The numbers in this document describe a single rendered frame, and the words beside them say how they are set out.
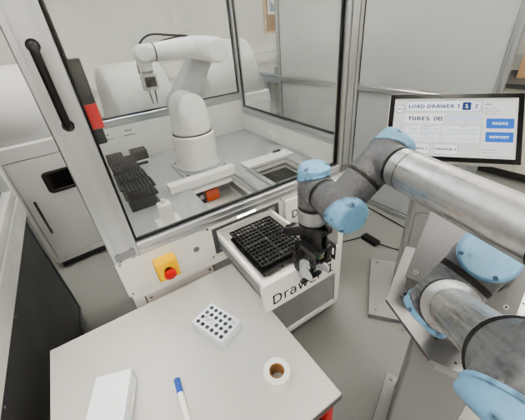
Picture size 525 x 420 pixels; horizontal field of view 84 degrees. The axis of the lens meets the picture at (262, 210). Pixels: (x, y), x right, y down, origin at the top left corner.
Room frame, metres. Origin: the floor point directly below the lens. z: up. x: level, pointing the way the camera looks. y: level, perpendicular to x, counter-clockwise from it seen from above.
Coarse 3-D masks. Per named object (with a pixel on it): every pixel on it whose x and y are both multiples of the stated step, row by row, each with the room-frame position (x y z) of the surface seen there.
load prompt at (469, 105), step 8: (408, 104) 1.36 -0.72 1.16; (416, 104) 1.35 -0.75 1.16; (424, 104) 1.34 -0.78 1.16; (432, 104) 1.33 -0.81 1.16; (440, 104) 1.31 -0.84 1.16; (448, 104) 1.30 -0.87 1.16; (456, 104) 1.29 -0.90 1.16; (464, 104) 1.28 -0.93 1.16; (472, 104) 1.27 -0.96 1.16; (480, 104) 1.26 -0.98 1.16
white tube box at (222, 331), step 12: (204, 312) 0.60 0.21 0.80; (216, 312) 0.59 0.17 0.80; (192, 324) 0.57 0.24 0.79; (204, 324) 0.56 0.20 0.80; (216, 324) 0.56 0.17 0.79; (228, 324) 0.55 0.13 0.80; (240, 324) 0.55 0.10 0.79; (204, 336) 0.54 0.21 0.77; (216, 336) 0.51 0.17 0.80; (228, 336) 0.51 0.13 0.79
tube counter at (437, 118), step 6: (438, 114) 1.29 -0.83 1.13; (444, 114) 1.28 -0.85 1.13; (450, 114) 1.27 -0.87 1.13; (456, 114) 1.26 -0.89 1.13; (462, 114) 1.25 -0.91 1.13; (468, 114) 1.25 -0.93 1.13; (474, 114) 1.24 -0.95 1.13; (480, 114) 1.23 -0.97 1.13; (432, 120) 1.28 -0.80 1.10; (438, 120) 1.27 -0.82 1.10; (444, 120) 1.26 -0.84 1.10; (450, 120) 1.25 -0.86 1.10; (456, 120) 1.25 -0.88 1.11; (462, 120) 1.24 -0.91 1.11; (468, 120) 1.23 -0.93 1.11; (474, 120) 1.22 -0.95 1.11; (480, 120) 1.21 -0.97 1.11
